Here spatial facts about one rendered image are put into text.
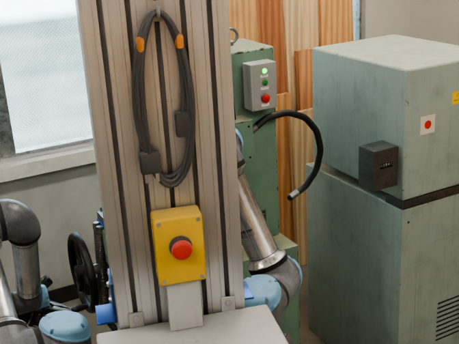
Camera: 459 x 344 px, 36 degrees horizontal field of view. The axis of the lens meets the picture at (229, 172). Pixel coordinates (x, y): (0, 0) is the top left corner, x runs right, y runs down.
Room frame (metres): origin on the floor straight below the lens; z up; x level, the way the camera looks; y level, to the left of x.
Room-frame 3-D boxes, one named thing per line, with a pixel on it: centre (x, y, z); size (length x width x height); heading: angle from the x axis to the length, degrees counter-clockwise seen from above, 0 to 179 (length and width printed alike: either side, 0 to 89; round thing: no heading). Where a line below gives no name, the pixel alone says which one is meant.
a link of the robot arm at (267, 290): (1.60, -0.06, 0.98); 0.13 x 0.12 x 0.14; 155
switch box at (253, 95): (2.33, -0.12, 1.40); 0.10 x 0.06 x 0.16; 116
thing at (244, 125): (2.28, -0.03, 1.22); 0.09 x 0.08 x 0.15; 116
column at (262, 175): (2.45, -0.03, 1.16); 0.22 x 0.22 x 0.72; 26
